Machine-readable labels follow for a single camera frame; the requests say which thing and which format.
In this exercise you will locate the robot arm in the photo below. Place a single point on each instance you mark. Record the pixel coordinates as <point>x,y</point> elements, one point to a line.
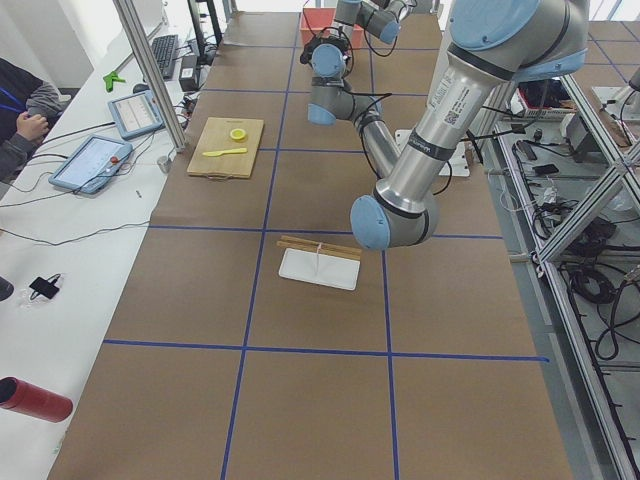
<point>329,53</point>
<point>492,42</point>

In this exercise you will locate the wooden rack bar near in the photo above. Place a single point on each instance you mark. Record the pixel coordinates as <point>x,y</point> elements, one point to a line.
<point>323,249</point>

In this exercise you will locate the wooden rack bar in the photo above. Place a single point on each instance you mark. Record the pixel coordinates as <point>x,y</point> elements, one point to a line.
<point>323,249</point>
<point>289,240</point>

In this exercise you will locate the white rectangular tray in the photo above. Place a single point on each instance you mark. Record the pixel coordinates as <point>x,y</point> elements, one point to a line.
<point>319,269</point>

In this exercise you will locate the wooden rack bar far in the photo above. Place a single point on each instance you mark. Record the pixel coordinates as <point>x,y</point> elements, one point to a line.
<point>289,240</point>

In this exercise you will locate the yellow plastic knife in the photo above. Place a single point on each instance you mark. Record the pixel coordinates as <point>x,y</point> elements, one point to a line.
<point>218,153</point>

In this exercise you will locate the yellow lemon slices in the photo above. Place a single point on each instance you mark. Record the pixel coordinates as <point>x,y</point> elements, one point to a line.
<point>238,134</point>

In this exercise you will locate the bamboo cutting board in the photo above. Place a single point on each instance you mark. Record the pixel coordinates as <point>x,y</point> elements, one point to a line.
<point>215,136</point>

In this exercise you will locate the small metal cylinder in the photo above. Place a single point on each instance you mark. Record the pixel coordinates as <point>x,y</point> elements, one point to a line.
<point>164,163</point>

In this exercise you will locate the pink plastic bin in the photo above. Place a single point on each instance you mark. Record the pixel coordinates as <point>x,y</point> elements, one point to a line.
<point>313,20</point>

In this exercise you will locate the blue teach pendant far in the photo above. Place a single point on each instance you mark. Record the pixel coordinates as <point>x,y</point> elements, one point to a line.
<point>136,115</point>

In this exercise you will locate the blue teach pendant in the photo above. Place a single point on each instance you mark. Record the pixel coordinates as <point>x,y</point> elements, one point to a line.
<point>136,115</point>
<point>91,166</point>

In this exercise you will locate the blue teach pendant near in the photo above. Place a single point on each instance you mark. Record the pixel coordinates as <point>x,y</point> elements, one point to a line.
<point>91,166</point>

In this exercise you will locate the black keyboard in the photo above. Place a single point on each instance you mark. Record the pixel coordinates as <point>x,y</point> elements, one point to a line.
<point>164,50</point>

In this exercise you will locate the green plastic tool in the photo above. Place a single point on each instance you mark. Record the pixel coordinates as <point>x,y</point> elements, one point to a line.
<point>111,79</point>

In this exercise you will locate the seated person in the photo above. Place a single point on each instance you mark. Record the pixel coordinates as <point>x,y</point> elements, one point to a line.
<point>30,107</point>

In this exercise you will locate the red cylinder bottle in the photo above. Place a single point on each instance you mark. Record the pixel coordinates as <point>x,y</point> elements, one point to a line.
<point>25,398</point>

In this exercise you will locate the aluminium frame post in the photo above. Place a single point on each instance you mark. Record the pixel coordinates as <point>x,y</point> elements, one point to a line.
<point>142,52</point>

